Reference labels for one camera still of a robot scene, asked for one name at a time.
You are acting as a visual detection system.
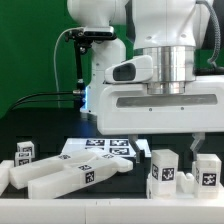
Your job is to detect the black base cables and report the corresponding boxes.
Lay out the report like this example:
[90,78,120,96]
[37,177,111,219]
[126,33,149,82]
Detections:
[7,89,86,113]

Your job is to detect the black camera stand pole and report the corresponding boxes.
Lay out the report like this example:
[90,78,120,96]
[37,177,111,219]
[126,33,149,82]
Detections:
[74,41,85,92]

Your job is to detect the white left barrier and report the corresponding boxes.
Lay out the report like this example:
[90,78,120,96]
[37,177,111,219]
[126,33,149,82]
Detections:
[0,160,14,196]

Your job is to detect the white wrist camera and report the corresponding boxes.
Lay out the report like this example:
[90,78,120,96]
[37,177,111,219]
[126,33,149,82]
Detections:
[104,55,153,84]

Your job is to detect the white right barrier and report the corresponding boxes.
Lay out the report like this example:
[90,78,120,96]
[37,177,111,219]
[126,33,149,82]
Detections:
[217,182,224,200]

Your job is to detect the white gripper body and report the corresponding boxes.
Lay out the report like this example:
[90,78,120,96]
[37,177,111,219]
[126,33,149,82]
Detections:
[97,75,224,135]

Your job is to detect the white marker sheet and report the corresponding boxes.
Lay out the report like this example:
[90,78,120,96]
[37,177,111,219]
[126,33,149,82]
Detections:
[62,137,153,158]

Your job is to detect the white cube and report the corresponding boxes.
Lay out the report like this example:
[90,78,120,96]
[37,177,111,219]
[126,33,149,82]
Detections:
[193,154,222,199]
[17,141,35,158]
[15,152,32,166]

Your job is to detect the black camera on stand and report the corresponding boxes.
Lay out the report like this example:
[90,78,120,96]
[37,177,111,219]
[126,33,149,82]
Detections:
[65,26,117,41]

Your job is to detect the grey camera cable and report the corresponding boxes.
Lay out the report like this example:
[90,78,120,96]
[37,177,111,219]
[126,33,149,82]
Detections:
[53,27,81,109]

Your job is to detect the white chair side frame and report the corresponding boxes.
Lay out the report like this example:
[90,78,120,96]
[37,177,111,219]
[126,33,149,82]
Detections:
[9,149,133,199]

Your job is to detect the white chair seat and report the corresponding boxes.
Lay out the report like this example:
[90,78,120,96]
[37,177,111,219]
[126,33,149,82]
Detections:
[146,171,194,199]

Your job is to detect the grey arm hose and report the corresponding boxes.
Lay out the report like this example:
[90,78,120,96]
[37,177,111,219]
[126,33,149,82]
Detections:
[196,0,224,68]

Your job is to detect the white front barrier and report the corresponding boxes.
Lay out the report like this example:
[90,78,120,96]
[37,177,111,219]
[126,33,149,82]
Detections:
[0,199,224,224]

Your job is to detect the white barrier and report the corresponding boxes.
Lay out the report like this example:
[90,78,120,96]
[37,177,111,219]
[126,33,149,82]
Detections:
[217,182,224,200]
[0,199,224,224]
[0,160,14,196]

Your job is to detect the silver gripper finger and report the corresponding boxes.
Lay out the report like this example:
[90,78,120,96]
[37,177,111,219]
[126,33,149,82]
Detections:
[190,132,205,161]
[128,134,145,163]

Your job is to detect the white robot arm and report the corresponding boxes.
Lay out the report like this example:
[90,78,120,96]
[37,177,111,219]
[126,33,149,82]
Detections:
[67,0,224,152]

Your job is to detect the white cube front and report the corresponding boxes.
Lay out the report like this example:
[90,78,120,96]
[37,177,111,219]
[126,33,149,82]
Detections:
[15,152,32,166]

